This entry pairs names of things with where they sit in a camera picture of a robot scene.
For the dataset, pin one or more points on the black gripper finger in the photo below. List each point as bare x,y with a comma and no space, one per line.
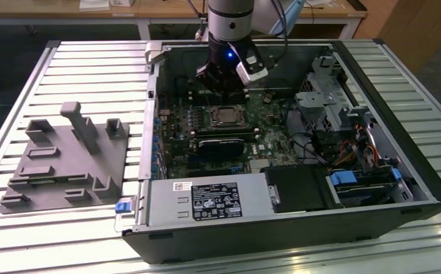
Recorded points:
209,77

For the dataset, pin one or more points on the silver CPU plate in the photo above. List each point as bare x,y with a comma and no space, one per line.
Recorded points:
230,115

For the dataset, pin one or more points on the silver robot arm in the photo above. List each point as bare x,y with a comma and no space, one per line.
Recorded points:
230,25

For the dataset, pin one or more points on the black RAM slot bank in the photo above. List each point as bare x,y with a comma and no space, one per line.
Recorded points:
225,132
239,98

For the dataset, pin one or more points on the CPU socket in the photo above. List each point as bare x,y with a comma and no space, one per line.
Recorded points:
213,125

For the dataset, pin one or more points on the black plastic drive cover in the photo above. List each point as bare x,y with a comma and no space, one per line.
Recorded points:
297,188

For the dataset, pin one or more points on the black graphics card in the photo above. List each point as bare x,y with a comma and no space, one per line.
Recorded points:
221,147

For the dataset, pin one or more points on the green motherboard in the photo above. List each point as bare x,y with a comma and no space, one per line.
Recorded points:
270,142

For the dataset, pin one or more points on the wooden desk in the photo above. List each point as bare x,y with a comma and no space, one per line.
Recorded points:
129,11

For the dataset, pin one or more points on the metal drive cage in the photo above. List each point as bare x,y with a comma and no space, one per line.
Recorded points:
315,100

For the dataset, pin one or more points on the white box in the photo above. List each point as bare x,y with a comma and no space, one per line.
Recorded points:
95,5
122,3

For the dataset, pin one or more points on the small silver heatsink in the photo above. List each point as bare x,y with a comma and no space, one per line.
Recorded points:
258,165

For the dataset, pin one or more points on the silver power supply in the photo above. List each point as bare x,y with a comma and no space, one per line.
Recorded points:
167,199

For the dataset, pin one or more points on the grey parts rack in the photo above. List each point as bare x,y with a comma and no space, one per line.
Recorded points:
65,160

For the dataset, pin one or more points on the blue disk carrier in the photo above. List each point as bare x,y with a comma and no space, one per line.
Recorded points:
342,178

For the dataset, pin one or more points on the blue case latch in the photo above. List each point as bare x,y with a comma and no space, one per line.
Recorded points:
123,207

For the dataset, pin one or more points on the wooden cabinet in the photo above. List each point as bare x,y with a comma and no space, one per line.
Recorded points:
415,28

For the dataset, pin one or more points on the black PC case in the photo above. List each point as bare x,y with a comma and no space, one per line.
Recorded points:
243,242

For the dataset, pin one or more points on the small blue clip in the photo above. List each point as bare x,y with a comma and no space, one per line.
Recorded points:
396,174

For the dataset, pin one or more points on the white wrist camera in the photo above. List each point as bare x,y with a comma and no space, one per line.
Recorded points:
253,68

